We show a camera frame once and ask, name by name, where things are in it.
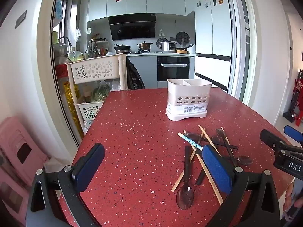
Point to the pink plastic stool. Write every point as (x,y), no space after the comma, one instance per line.
(19,151)

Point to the round black divided pan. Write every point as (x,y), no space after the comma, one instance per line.
(183,38)

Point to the blue hanging packet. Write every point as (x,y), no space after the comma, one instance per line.
(59,9)

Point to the gold foil bag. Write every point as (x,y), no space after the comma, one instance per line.
(71,104)

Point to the cream plastic utensil holder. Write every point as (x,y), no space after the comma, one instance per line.
(187,108)

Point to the black range hood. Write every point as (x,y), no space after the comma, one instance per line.
(132,27)

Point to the white wall cabinets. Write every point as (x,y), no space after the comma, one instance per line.
(137,2)

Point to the grey wall switch panel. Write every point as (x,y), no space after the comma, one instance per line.
(20,19)

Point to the small white appliance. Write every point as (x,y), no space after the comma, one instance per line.
(191,49)

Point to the white rice cooker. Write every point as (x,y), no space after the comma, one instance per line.
(168,46)

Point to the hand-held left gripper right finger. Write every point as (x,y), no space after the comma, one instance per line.
(216,169)

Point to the black hanging bag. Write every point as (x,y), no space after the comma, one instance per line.
(135,75)

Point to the person's right hand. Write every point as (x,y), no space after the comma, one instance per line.
(290,195)

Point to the steel cooking pot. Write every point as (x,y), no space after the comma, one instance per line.
(144,45)

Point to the black wok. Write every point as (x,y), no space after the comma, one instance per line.
(122,48)

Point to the metal seasoning rack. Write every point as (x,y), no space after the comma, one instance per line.
(98,48)

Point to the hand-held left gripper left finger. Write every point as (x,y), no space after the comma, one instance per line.
(88,167)

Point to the wooden tray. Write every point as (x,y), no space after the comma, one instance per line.
(181,50)

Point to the kitchen faucet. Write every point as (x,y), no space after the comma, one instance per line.
(66,39)

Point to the clear hanging plastic bag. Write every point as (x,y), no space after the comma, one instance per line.
(78,34)

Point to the round dark wall trivet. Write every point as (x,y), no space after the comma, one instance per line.
(162,40)

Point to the black built-in oven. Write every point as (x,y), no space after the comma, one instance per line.
(172,69)

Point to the red plastic basket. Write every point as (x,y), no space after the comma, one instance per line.
(62,70)

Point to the cream plastic storage cart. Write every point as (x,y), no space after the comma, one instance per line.
(94,69)

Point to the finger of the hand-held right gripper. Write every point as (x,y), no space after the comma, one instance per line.
(293,133)
(269,138)

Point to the white wall hook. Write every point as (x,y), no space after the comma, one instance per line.
(162,32)

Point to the bag of green vegetables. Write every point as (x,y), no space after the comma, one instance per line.
(100,92)

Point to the steel basin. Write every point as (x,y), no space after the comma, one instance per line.
(60,48)

